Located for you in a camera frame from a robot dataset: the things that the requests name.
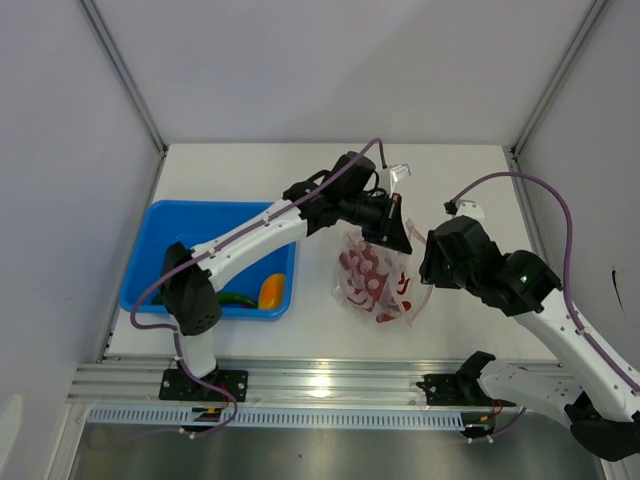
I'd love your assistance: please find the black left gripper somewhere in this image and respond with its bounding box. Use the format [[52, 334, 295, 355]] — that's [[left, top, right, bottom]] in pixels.
[[340, 192, 412, 255]]

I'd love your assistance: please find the red toy lobster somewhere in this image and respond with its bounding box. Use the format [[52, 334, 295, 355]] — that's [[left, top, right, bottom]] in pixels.
[[334, 237, 414, 324]]

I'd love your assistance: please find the clear pink zip top bag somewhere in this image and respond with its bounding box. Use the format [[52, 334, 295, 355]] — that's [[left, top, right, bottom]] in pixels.
[[333, 220, 433, 326]]

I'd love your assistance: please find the orange yellow toy mango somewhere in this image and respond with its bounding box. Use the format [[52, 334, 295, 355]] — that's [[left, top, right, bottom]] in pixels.
[[258, 273, 286, 310]]

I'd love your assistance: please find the blue plastic bin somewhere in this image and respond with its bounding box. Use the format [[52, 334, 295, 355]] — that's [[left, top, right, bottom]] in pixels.
[[119, 200, 297, 321]]

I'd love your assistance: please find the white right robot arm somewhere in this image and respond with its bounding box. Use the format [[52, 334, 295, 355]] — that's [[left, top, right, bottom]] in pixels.
[[420, 215, 639, 462]]

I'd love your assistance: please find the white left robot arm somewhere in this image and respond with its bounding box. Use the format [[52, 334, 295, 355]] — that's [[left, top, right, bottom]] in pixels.
[[159, 151, 412, 400]]

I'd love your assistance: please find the green toy chili pepper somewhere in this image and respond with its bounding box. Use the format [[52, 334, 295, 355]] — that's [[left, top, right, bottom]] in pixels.
[[218, 292, 258, 309]]

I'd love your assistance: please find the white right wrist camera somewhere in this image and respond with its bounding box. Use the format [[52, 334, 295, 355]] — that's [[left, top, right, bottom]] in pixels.
[[444, 199, 485, 221]]

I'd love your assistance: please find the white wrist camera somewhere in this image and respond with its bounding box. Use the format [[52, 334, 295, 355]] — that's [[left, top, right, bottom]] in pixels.
[[380, 164, 411, 195], [444, 199, 485, 221]]

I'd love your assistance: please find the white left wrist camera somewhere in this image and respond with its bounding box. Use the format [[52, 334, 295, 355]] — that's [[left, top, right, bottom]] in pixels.
[[380, 164, 411, 195]]

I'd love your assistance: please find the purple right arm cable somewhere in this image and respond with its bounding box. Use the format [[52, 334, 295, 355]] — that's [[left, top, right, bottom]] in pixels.
[[449, 172, 640, 396]]

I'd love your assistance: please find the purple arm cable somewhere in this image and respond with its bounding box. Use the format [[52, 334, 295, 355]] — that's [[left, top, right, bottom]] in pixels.
[[449, 172, 640, 396], [129, 138, 389, 441]]

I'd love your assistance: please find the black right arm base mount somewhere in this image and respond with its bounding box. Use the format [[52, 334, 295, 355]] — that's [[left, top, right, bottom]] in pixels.
[[415, 374, 492, 407]]

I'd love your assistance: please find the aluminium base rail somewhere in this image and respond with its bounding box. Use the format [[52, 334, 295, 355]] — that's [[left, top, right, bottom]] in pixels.
[[66, 358, 461, 410]]

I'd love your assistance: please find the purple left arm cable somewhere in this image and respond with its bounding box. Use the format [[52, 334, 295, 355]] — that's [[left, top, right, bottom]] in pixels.
[[129, 138, 389, 441]]

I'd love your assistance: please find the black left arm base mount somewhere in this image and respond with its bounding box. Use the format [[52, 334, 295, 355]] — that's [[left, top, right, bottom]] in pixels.
[[158, 368, 250, 404]]

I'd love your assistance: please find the right aluminium frame post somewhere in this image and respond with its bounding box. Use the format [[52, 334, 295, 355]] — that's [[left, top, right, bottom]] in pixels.
[[510, 0, 614, 161]]

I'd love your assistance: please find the aluminium frame post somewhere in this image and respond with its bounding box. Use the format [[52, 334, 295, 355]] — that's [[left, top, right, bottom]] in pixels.
[[77, 0, 169, 156], [510, 0, 614, 161]]

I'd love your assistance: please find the slotted white cable duct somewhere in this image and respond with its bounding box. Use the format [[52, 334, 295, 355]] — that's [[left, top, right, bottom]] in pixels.
[[88, 405, 465, 431]]

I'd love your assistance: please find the left aluminium frame post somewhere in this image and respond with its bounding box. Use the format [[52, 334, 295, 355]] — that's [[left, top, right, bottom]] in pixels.
[[77, 0, 169, 156]]

